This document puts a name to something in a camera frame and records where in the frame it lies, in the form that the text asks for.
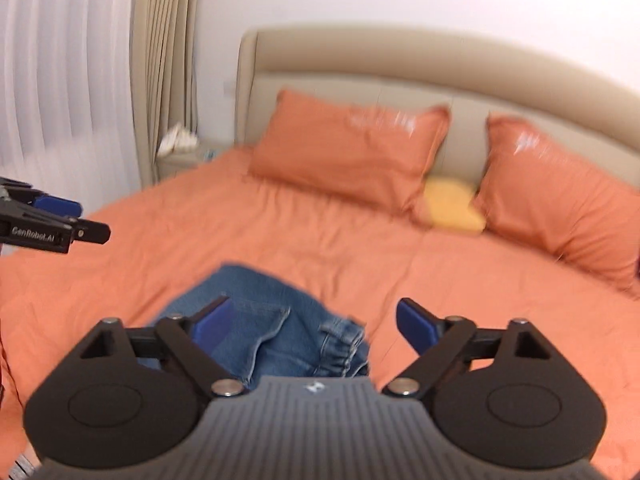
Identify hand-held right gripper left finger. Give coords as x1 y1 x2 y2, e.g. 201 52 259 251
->
75 296 249 399

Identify white crumpled paper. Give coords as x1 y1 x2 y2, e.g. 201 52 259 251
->
157 125 198 156

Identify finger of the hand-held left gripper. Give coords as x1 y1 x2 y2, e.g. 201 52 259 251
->
0 177 83 219
70 218 112 245

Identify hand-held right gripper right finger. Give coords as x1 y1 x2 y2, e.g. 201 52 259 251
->
382 298 553 399

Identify orange bed sheet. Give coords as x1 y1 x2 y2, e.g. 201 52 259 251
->
0 147 640 480

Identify orange pillow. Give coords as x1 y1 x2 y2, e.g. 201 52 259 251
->
247 89 452 216
472 115 640 296

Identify beige padded headboard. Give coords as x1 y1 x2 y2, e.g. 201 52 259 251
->
235 22 640 201

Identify beige curtain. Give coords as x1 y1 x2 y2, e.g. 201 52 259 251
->
131 0 203 186

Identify beige nightstand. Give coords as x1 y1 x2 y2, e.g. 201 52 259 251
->
155 140 231 181

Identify blue denim pants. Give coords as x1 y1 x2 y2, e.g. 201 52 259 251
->
137 261 372 391

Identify yellow pillow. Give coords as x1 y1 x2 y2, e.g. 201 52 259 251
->
422 176 486 234

